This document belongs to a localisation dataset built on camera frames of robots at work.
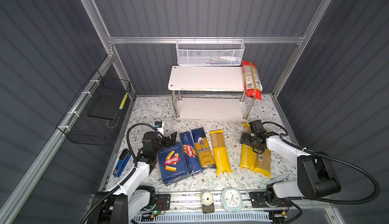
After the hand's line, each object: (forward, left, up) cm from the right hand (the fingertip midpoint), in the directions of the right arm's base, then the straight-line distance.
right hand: (250, 142), depth 92 cm
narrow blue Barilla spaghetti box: (-12, +34, +1) cm, 36 cm away
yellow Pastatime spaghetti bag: (-12, +18, -1) cm, 21 cm away
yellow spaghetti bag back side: (-13, -5, -1) cm, 14 cm away
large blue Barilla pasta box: (-15, +45, +4) cm, 48 cm away
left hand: (+1, +49, +11) cm, 50 cm away
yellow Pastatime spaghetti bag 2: (-9, +3, -1) cm, 9 cm away
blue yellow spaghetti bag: (-5, +29, 0) cm, 29 cm away
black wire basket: (-2, +84, +27) cm, 88 cm away
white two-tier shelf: (+49, +23, -6) cm, 55 cm away
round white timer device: (-33, +27, +5) cm, 43 cm away
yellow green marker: (+11, +71, +27) cm, 77 cm away
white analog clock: (-31, +15, +1) cm, 34 cm away
